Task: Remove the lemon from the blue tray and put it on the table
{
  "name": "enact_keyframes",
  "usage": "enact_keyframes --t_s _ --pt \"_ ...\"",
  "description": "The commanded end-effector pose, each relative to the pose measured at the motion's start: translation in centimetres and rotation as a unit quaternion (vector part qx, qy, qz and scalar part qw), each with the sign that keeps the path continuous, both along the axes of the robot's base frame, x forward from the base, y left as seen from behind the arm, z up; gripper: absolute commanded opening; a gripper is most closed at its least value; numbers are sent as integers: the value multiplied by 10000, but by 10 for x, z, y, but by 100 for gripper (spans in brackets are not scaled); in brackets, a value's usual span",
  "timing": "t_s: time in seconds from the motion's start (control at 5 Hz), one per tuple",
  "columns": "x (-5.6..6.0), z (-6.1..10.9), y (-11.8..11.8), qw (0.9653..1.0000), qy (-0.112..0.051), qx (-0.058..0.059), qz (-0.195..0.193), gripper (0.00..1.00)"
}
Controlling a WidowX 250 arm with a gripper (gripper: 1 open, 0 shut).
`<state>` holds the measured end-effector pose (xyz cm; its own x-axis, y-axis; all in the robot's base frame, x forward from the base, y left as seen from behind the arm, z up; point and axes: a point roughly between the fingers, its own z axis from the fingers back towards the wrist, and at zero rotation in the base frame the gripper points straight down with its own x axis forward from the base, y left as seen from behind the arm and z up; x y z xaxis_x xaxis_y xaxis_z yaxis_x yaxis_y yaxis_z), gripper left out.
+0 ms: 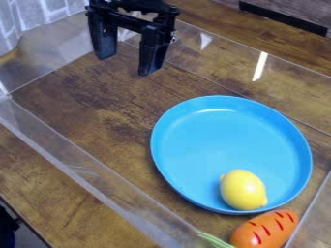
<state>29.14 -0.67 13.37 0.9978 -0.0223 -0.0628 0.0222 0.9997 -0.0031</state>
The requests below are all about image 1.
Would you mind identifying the blue oval tray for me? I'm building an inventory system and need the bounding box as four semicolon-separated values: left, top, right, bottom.
150;95;313;215

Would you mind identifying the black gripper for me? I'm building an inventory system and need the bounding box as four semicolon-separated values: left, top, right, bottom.
87;0;180;76

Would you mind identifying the yellow toy lemon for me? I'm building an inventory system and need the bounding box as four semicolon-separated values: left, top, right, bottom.
220;170;269;211

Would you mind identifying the orange toy carrot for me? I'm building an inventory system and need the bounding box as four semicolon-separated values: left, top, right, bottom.
199;209;301;248

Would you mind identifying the white patterned curtain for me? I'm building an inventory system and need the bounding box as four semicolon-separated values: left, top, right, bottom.
0;0;88;56

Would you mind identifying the dark object at lower left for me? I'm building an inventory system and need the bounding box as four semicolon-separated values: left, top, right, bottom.
0;205;20;248

